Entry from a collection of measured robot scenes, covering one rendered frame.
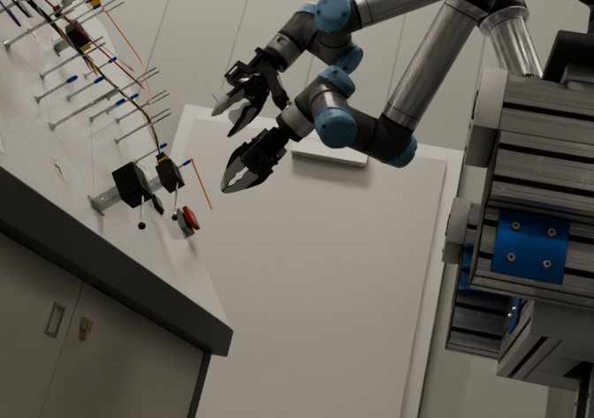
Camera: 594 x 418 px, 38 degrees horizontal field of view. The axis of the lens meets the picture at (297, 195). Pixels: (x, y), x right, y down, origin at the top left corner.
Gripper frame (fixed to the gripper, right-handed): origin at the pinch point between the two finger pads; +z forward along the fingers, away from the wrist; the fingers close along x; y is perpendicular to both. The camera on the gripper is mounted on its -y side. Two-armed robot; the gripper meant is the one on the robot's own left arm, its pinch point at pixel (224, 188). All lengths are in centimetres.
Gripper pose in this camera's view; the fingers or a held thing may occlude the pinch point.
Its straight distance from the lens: 185.0
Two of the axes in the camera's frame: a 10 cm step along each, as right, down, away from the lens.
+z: -7.0, 6.3, 3.4
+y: 1.9, -2.9, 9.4
